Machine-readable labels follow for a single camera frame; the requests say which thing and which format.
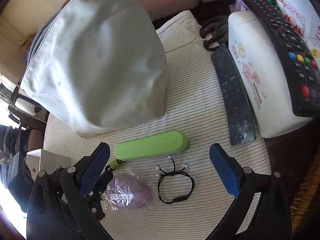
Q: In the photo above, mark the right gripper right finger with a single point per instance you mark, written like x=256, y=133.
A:
x=271, y=218

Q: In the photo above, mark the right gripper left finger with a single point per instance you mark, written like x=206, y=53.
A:
x=66, y=203

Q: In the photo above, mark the purple item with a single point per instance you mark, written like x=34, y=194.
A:
x=129, y=191

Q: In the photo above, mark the green silicone case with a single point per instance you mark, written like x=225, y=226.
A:
x=160, y=144

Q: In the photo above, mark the white cardboard box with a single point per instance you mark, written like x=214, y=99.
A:
x=38, y=160

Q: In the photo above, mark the grey slim remote control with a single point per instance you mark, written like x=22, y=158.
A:
x=240, y=118

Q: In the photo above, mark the white floral pouch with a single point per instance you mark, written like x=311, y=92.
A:
x=262, y=75

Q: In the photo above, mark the white canvas bag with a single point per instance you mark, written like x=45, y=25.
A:
x=98, y=66

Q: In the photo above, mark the black remote coloured buttons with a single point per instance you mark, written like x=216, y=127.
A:
x=300, y=68

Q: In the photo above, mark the black scissors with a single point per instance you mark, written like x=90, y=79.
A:
x=215, y=32

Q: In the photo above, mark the red white snack packet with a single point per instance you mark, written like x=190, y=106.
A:
x=303, y=17

